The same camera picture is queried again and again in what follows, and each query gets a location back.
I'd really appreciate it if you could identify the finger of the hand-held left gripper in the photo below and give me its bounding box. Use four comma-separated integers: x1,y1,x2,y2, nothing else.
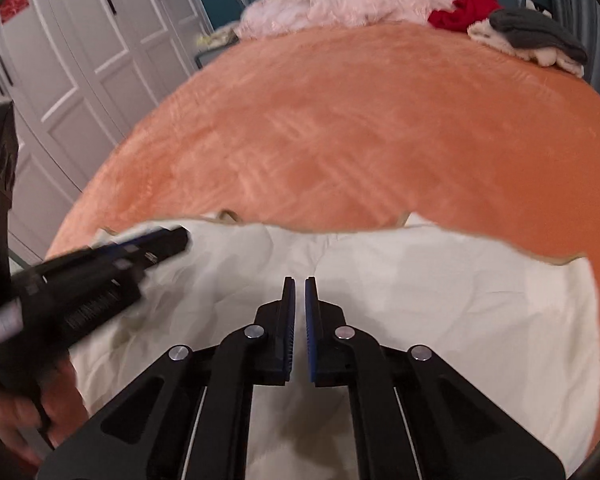
87,226,191,273

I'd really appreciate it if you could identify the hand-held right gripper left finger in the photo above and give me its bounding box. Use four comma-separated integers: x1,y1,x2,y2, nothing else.
36,276,297,480

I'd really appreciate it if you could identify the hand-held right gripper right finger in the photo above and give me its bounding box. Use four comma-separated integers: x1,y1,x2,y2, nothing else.
305,276,566,480

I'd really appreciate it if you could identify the white quilted jacket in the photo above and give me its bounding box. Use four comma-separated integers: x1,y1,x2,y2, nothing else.
72,210,600,480

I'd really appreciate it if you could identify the person's left hand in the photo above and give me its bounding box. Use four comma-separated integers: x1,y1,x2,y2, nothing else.
0,360,88,466

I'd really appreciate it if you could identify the bed with orange blanket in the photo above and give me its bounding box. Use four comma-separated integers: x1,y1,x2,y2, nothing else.
45,22,600,466

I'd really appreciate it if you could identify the grey nightstand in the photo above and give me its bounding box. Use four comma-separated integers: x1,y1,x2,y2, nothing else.
195,40,241,68

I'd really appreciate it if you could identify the white wardrobe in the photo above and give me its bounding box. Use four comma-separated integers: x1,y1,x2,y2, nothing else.
0,0,216,271

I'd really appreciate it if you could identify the pale yellow cloth pile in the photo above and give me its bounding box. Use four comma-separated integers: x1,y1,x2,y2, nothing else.
196,24,241,51

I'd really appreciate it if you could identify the red paper decoration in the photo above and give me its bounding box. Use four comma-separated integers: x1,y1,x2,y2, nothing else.
0,0,29,23

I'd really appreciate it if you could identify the pink duvet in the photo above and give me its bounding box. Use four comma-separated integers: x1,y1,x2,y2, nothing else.
235,0,461,41

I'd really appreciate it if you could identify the cream garment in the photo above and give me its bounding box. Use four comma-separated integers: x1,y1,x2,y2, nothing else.
467,20,586,78

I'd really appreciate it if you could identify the red garment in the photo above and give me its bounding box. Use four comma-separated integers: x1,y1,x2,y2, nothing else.
427,0,503,32

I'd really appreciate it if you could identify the grey knit garment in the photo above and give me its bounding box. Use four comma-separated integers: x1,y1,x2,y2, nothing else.
489,7,588,63

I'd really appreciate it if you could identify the grey-blue curtain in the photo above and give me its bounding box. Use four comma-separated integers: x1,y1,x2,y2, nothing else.
545,0,600,111

